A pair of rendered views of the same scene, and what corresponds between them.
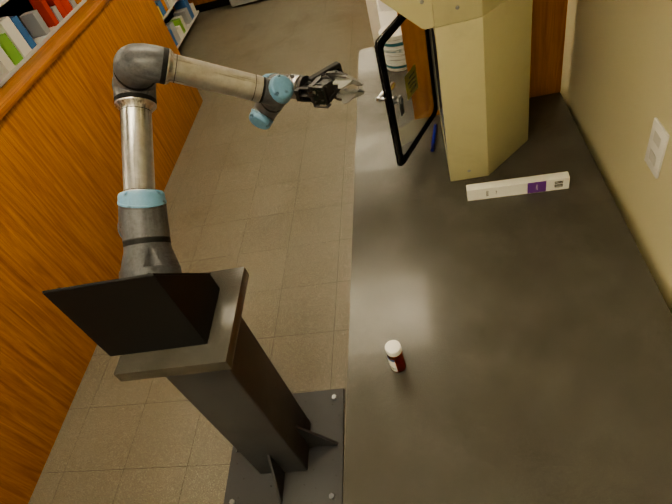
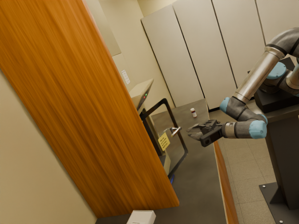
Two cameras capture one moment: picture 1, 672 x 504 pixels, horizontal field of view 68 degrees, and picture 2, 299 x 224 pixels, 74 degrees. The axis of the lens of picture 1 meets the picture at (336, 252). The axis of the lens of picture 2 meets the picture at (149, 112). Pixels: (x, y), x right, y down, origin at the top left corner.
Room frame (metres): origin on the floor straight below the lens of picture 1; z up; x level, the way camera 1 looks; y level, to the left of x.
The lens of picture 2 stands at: (2.32, -0.34, 1.68)
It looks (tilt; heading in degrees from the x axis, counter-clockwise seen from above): 17 degrees down; 183
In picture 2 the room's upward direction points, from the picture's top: 24 degrees counter-clockwise
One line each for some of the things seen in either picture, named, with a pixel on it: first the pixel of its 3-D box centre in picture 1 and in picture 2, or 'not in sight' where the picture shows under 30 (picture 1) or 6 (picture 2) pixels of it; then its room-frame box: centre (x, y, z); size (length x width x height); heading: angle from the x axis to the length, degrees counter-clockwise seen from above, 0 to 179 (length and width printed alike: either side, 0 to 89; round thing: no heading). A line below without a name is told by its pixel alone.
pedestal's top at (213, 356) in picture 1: (185, 321); (275, 107); (0.97, 0.47, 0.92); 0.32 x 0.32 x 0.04; 74
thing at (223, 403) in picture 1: (247, 398); (287, 158); (0.97, 0.47, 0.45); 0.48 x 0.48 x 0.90; 74
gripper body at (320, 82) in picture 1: (317, 89); (216, 130); (1.45, -0.12, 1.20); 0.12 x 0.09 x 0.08; 46
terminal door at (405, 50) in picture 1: (410, 82); (163, 140); (1.31, -0.37, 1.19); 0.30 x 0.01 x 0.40; 136
